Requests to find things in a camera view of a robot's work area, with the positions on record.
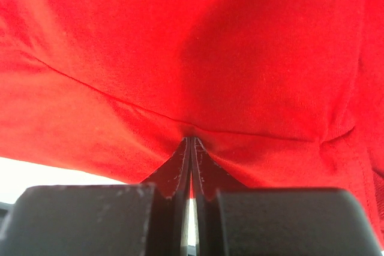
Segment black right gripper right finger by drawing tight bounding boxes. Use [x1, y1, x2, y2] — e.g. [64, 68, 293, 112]
[191, 138, 381, 255]

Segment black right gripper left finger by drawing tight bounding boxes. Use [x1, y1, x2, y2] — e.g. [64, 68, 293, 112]
[1, 138, 191, 255]

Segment red t shirt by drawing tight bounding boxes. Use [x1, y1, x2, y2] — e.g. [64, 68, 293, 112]
[1, 0, 383, 236]

